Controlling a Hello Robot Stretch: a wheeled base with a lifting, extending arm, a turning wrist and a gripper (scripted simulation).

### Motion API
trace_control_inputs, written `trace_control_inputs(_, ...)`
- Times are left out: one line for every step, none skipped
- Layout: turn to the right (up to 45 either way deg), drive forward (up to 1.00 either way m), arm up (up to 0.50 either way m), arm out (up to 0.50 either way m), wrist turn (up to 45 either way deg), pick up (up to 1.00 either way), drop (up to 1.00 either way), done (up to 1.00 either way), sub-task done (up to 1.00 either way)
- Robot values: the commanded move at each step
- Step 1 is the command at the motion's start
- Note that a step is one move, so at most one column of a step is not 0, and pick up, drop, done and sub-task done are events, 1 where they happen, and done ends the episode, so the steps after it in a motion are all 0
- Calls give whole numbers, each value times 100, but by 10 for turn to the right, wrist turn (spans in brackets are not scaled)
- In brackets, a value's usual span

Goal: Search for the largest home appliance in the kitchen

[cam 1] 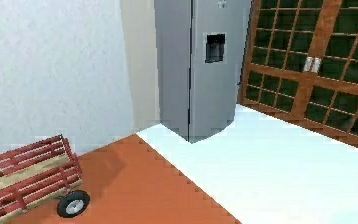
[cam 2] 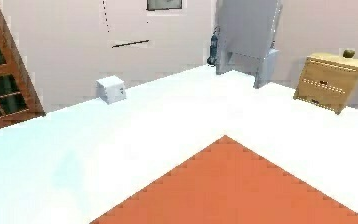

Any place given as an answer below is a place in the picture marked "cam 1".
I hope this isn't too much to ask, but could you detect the grey double-door fridge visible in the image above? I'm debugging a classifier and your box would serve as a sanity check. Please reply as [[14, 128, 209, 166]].
[[154, 0, 253, 144]]

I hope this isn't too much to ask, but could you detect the brown wooden glass-pane door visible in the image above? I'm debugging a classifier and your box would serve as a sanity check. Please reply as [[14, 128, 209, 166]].
[[237, 0, 358, 154]]

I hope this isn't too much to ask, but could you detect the red slatted wheeled cart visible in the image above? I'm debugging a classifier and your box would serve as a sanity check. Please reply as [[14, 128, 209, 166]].
[[0, 134, 91, 224]]

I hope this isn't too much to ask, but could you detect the silver door handle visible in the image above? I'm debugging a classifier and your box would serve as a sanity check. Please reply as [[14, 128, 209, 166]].
[[302, 56, 314, 73], [311, 57, 323, 74]]

